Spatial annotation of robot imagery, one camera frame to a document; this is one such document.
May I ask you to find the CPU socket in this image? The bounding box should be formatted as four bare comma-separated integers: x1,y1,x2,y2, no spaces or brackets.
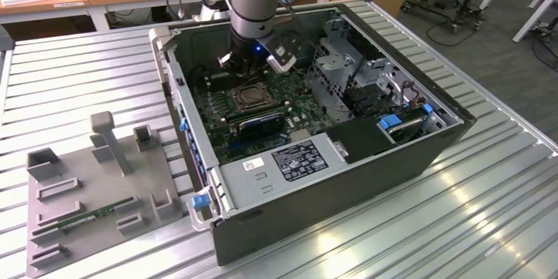
230,83,283,114

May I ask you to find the graphics card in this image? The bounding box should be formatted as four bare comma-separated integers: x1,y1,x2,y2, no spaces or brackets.
238,110,288,142

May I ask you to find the black PC case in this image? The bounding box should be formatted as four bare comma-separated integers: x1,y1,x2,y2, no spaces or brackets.
147,0,477,267

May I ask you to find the grey parts rack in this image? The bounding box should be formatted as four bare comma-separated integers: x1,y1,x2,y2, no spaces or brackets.
24,111,184,278

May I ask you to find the green RAM stick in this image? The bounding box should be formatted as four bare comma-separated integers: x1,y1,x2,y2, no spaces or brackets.
224,108,286,122
56,197,135,231

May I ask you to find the metal drive cage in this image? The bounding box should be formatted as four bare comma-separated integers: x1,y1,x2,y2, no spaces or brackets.
311,14,367,120

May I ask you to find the silver CPU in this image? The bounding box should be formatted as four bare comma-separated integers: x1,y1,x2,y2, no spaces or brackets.
240,88,268,103

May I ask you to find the black disk bay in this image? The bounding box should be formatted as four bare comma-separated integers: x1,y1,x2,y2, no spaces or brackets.
343,83,390,117

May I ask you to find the green motherboard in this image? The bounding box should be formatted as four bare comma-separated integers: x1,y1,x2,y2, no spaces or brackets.
191,63,337,166

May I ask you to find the blue case latch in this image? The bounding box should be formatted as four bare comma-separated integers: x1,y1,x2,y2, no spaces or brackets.
190,195,211,210

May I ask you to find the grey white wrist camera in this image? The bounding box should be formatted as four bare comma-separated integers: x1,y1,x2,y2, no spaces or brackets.
255,32,306,74

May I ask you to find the blue disk carrier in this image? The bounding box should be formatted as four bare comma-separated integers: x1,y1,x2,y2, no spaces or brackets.
378,114,426,145

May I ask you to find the grey power supply unit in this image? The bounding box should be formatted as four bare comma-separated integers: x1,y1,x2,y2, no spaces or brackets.
215,133,351,212

